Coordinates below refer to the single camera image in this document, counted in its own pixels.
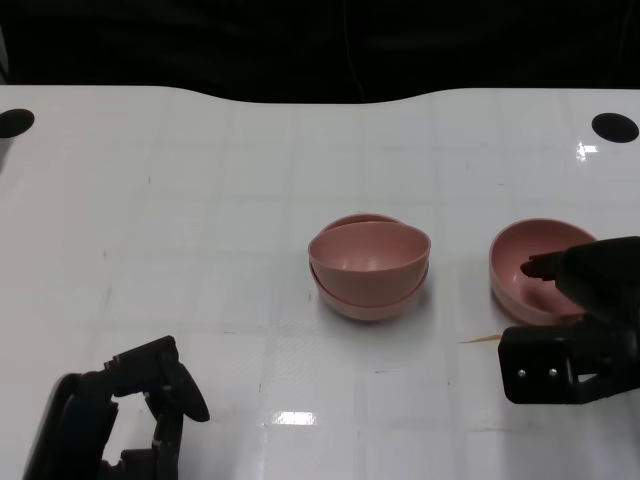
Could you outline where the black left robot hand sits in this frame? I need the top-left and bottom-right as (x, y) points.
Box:
(22, 334), (211, 480)

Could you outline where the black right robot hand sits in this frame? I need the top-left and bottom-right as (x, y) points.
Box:
(519, 235), (640, 331)

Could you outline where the black round table grommet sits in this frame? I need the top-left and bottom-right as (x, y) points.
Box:
(591, 112), (640, 144)
(0, 108), (36, 140)

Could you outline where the black cloth backdrop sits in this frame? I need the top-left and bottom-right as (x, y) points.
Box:
(0, 0), (640, 105)

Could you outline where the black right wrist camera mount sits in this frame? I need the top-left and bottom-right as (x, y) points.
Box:
(497, 317), (640, 406)

